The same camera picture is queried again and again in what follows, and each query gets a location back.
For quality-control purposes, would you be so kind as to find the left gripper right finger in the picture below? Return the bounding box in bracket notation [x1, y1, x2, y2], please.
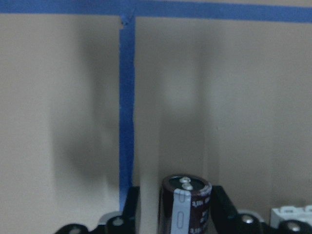
[211, 185, 239, 234]

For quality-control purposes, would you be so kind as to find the dark cylindrical capacitor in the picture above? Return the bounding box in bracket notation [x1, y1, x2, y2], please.
[157, 174, 212, 234]

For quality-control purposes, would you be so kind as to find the white red circuit breaker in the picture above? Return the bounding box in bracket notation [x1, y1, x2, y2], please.
[270, 205, 312, 228]

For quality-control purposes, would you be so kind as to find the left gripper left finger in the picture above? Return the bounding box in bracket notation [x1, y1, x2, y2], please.
[122, 186, 141, 234]

